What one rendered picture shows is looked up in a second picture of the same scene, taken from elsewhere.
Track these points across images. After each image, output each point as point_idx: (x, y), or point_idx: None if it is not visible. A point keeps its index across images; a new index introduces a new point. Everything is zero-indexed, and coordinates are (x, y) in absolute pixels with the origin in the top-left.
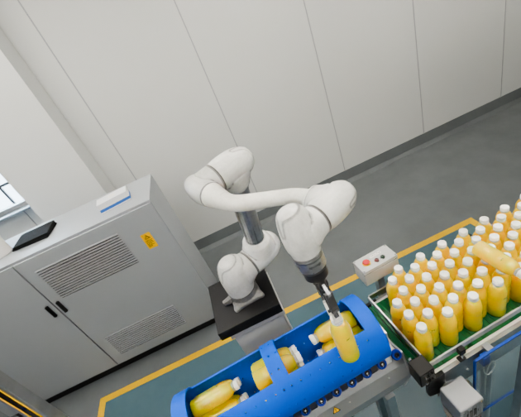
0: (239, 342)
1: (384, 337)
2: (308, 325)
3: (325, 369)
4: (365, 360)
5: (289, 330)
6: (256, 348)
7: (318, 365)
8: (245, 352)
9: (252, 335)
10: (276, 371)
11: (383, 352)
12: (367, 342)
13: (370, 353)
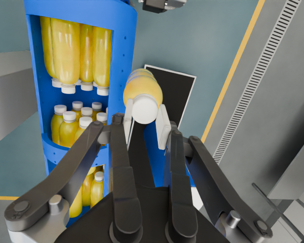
0: (2, 138)
1: (132, 10)
2: (39, 79)
3: (121, 106)
4: (132, 55)
5: (8, 76)
6: (14, 116)
7: (115, 113)
8: (13, 129)
9: None
10: (97, 158)
11: (136, 26)
12: (126, 40)
13: (132, 44)
